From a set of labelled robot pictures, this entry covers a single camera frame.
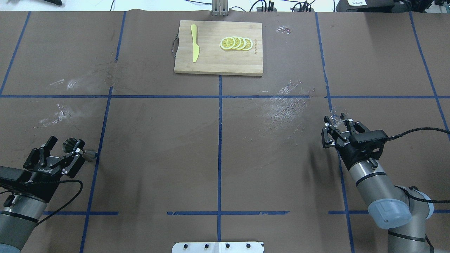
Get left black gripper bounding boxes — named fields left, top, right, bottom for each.
left=23, top=136, right=86, bottom=203

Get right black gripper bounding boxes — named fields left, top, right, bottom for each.
left=321, top=116, right=381, bottom=171

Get small glass beaker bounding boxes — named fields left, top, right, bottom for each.
left=329, top=106, right=348, bottom=128

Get steel jigger measuring cup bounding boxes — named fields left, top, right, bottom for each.
left=62, top=137, right=98, bottom=162

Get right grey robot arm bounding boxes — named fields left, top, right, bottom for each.
left=321, top=113, right=449, bottom=253

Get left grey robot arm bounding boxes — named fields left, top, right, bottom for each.
left=0, top=136, right=86, bottom=253

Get black box with label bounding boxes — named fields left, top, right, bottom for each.
left=335, top=0, right=395, bottom=13

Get lemon slice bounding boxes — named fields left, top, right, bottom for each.
left=242, top=38, right=253, bottom=51
left=220, top=37, right=236, bottom=50
left=230, top=36, right=241, bottom=50
left=236, top=37, right=246, bottom=50

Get bamboo cutting board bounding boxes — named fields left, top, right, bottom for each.
left=174, top=20, right=264, bottom=76

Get yellow plastic knife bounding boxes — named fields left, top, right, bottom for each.
left=190, top=24, right=200, bottom=63

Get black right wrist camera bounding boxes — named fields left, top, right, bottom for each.
left=349, top=130, right=388, bottom=148

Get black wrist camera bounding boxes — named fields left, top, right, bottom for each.
left=349, top=130, right=388, bottom=148
left=0, top=166, right=32, bottom=192

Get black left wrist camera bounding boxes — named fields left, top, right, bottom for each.
left=0, top=166, right=32, bottom=192

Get aluminium frame post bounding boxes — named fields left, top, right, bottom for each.
left=212, top=0, right=229, bottom=16

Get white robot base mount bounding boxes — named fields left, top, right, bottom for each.
left=172, top=241, right=265, bottom=253

